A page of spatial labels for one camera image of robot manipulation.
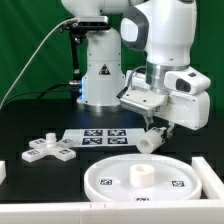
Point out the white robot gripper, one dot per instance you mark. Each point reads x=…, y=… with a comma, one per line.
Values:
x=191, y=111

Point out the white round table top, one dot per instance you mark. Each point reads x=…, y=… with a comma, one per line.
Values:
x=141, y=178

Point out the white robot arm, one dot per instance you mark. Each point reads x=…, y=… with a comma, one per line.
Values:
x=138, y=58

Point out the white marker sheet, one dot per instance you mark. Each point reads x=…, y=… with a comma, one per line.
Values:
x=103, y=137

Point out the white right fence bar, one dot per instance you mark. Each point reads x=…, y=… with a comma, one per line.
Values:
x=212, y=185

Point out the white fence bar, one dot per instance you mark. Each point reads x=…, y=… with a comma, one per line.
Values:
x=212, y=185
x=168, y=212

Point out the white front fence bar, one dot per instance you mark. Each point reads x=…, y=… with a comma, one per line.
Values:
x=168, y=212

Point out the white cross-shaped table base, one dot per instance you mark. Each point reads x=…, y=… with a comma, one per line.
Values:
x=50, y=146

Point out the white left fence block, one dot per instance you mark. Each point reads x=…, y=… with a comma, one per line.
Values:
x=2, y=171

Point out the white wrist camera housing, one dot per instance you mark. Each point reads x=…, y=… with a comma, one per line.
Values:
x=188, y=81

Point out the black camera on stand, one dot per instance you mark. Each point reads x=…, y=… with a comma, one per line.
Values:
x=77, y=29

